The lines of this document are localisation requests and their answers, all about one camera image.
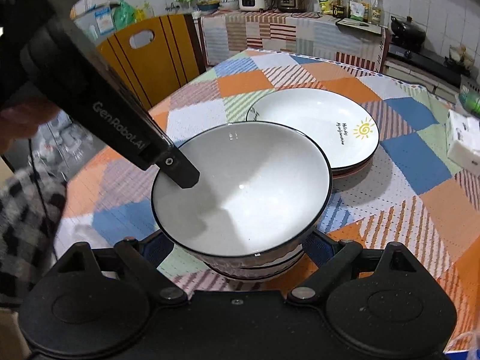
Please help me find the white carrot pattern plate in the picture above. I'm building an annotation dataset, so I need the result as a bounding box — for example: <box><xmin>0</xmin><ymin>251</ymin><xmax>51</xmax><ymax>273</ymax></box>
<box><xmin>332</xmin><ymin>158</ymin><xmax>373</xmax><ymax>180</ymax></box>

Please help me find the black wok with lid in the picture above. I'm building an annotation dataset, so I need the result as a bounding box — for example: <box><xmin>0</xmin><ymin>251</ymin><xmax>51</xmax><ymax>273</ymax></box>
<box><xmin>391</xmin><ymin>16</ymin><xmax>426</xmax><ymax>52</ymax></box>

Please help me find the white bowl black rim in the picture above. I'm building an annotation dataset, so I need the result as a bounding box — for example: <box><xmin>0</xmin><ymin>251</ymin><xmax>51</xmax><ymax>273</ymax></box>
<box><xmin>151</xmin><ymin>122</ymin><xmax>333</xmax><ymax>258</ymax></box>

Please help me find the person's left hand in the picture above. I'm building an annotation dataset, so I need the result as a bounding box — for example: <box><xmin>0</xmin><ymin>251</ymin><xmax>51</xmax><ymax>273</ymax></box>
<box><xmin>0</xmin><ymin>98</ymin><xmax>60</xmax><ymax>154</ymax></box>

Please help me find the patchwork counter cloth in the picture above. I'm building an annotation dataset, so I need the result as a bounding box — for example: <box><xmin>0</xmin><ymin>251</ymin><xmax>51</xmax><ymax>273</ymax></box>
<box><xmin>196</xmin><ymin>10</ymin><xmax>386</xmax><ymax>72</ymax></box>

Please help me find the green plastic bag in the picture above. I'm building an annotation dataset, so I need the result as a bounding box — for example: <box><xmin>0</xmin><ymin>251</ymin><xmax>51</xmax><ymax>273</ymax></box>
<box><xmin>113</xmin><ymin>0</ymin><xmax>136</xmax><ymax>31</ymax></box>

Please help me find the silver refrigerator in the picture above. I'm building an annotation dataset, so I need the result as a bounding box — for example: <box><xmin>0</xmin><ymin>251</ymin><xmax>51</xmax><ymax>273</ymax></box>
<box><xmin>72</xmin><ymin>0</ymin><xmax>120</xmax><ymax>46</ymax></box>

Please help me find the white sun plate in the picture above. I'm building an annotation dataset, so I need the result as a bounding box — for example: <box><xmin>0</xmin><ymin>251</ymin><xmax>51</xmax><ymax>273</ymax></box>
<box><xmin>246</xmin><ymin>88</ymin><xmax>380</xmax><ymax>171</ymax></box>

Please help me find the white tissue pack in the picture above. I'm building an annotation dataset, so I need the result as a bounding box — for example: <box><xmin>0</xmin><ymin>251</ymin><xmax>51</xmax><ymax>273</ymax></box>
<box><xmin>446</xmin><ymin>110</ymin><xmax>480</xmax><ymax>177</ymax></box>

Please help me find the black gas stove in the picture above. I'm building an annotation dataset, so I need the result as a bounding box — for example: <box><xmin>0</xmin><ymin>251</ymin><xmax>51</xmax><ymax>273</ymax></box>
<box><xmin>387</xmin><ymin>43</ymin><xmax>471</xmax><ymax>89</ymax></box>

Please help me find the cutting board with knife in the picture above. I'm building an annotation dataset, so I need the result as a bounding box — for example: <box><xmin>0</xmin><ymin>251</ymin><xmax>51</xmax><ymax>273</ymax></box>
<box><xmin>336</xmin><ymin>18</ymin><xmax>383</xmax><ymax>36</ymax></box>

